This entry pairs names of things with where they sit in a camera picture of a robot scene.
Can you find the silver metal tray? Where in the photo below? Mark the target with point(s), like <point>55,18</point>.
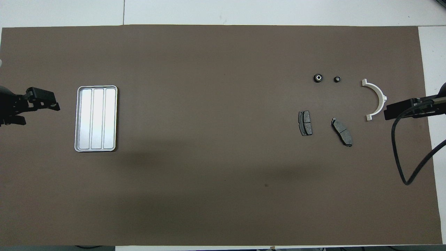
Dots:
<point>97,118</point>

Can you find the short dark brake pad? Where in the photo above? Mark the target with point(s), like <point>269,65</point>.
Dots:
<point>305,123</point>

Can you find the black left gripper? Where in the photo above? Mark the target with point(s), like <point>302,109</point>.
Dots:
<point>8,103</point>

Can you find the brown table mat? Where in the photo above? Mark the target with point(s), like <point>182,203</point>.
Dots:
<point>223,174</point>

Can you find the white semicircular plastic bracket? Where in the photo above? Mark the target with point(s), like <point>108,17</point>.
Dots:
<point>380,96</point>

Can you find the large black bearing gear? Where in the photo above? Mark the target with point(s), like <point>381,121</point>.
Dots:
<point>317,78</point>

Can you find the long dark brake pad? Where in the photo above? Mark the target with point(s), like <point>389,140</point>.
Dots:
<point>342,131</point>

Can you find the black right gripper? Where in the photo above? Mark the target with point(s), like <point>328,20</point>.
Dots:
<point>433,104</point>

